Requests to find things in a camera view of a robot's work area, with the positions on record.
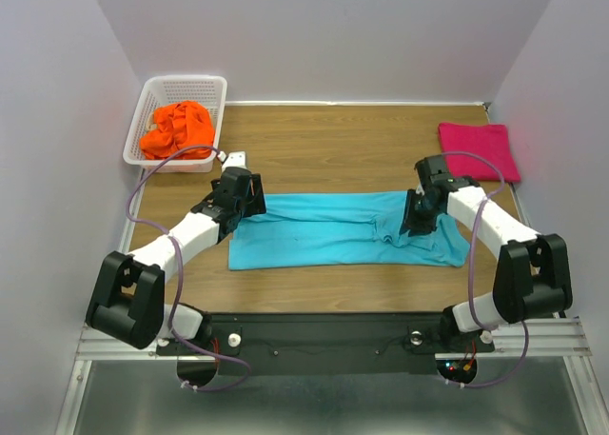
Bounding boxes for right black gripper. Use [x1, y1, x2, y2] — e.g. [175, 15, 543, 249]
[398, 188, 442, 237]

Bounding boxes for cyan blue t-shirt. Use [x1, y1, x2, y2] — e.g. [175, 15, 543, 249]
[228, 191, 470, 271]

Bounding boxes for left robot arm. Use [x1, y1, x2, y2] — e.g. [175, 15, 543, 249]
[86, 167, 266, 349]

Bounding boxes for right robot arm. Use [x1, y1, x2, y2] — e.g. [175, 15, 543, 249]
[400, 154, 573, 349]

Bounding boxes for orange t-shirt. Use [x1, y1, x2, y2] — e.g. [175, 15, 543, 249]
[139, 101, 215, 160]

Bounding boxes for folded magenta t-shirt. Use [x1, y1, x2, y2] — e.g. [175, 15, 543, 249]
[438, 123, 521, 183]

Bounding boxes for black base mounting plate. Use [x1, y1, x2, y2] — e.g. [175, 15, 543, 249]
[156, 312, 505, 377]

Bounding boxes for white plastic laundry basket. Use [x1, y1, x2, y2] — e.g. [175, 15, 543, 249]
[123, 74, 227, 170]

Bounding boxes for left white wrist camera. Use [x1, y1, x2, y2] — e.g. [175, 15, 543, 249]
[223, 151, 247, 169]

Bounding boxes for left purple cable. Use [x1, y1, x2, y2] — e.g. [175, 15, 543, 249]
[124, 144, 252, 392]

